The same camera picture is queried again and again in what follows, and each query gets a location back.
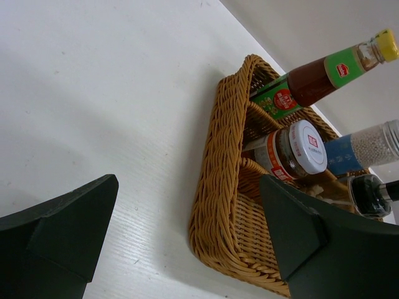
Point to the yellow cap sauce bottle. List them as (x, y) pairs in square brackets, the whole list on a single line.
[(309, 83)]

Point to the white lid chili jar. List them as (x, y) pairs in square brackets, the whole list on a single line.
[(290, 153)]

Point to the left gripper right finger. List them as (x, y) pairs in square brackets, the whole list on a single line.
[(323, 251)]

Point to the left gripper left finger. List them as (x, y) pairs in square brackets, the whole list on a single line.
[(51, 250)]

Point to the black cap pepper shaker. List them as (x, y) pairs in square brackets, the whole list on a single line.
[(366, 195)]

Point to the wicker divided tray basket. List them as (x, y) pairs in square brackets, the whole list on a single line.
[(228, 230)]

